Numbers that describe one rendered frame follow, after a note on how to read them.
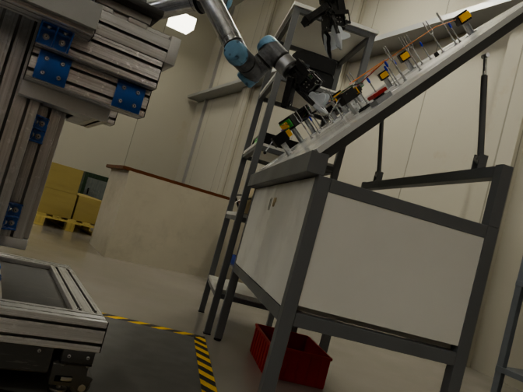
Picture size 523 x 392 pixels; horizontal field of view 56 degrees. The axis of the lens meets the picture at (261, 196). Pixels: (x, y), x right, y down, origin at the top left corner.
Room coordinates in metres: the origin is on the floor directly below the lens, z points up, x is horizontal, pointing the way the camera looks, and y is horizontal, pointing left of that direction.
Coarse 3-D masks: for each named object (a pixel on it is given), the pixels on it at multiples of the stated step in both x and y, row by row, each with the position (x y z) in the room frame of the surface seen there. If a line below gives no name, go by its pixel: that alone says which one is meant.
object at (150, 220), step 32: (128, 192) 4.47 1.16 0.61; (160, 192) 4.60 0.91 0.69; (192, 192) 4.74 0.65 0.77; (96, 224) 5.08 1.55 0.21; (128, 224) 4.50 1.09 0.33; (160, 224) 4.64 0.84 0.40; (192, 224) 4.79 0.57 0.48; (128, 256) 4.54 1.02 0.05; (160, 256) 4.68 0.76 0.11; (192, 256) 4.83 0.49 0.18
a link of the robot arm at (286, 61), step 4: (284, 56) 1.72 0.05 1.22; (288, 56) 1.72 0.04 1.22; (292, 56) 1.74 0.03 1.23; (280, 60) 1.72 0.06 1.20; (284, 60) 1.72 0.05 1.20; (288, 60) 1.72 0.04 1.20; (292, 60) 1.72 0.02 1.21; (296, 60) 1.73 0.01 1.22; (276, 64) 1.73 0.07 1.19; (280, 64) 1.72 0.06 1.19; (284, 64) 1.72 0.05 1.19; (288, 64) 1.71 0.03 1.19; (276, 68) 1.75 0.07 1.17; (280, 68) 1.73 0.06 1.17; (284, 68) 1.72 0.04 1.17; (280, 72) 1.74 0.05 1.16
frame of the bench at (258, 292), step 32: (320, 192) 1.43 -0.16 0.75; (352, 192) 1.44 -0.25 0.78; (448, 224) 1.50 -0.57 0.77; (480, 224) 1.51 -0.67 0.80; (480, 256) 1.52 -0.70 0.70; (256, 288) 1.87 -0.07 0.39; (288, 288) 1.43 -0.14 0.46; (480, 288) 1.52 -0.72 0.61; (224, 320) 2.56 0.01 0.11; (288, 320) 1.43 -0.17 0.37; (320, 320) 1.45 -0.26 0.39; (416, 352) 1.50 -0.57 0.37; (448, 352) 1.51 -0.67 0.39; (448, 384) 1.52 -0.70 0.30
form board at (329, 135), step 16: (496, 16) 1.88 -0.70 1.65; (512, 16) 1.50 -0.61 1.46; (480, 32) 1.60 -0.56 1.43; (448, 48) 1.90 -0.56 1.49; (464, 48) 1.48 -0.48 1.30; (432, 64) 1.65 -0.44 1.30; (400, 80) 1.97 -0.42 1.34; (416, 80) 1.46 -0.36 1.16; (368, 96) 2.44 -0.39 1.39; (400, 96) 1.46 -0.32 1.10; (368, 112) 1.44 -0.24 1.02; (320, 128) 2.55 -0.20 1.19; (336, 128) 1.68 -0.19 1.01; (352, 128) 1.44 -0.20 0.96; (304, 144) 2.07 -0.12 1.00; (320, 144) 1.48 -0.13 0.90; (272, 160) 2.59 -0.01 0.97
